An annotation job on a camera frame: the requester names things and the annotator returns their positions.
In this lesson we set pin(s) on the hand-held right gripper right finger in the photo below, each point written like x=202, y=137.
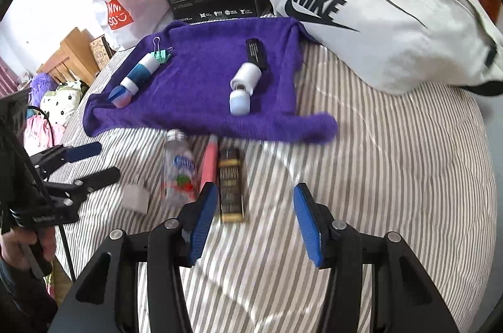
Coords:
x=308, y=227

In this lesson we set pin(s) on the black tube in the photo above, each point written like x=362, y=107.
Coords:
x=256, y=52

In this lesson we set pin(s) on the person's left forearm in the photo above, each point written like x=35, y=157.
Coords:
x=15, y=297

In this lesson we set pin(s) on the person's left hand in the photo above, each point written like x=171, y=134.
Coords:
x=10, y=248

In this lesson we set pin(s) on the blue and white bottle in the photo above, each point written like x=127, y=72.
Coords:
x=137, y=75

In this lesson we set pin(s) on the purple towel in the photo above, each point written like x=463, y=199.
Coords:
x=188, y=81

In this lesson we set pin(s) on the wooden headboard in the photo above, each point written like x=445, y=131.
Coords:
x=74, y=58

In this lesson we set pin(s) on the grey waist bag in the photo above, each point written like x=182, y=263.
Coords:
x=393, y=34

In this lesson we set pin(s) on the patterned book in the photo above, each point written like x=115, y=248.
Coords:
x=100, y=48

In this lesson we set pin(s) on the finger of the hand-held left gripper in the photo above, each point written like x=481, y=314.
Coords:
x=84, y=152
x=102, y=176

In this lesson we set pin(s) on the white dotted plush toy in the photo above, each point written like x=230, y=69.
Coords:
x=59, y=101

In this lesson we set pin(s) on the black gold box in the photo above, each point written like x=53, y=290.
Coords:
x=232, y=191

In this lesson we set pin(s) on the small white bottle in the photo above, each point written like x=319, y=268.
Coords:
x=245, y=75

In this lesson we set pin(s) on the pink star print blanket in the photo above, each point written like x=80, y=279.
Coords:
x=39, y=132

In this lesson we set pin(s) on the green binder clip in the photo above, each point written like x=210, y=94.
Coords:
x=163, y=56

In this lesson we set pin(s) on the white charger cube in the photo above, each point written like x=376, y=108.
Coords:
x=135, y=198

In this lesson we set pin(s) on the striped quilt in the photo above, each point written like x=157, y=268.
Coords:
x=393, y=160

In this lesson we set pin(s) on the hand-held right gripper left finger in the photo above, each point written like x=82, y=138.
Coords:
x=202, y=223

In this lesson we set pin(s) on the clear bottle watermelon label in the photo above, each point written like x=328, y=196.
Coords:
x=179, y=168

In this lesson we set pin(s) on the purple fluffy toy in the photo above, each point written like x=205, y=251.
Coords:
x=43, y=83

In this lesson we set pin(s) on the pink pen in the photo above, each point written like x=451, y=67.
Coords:
x=208, y=160

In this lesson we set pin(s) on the small white round cap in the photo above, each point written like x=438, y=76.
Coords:
x=239, y=103

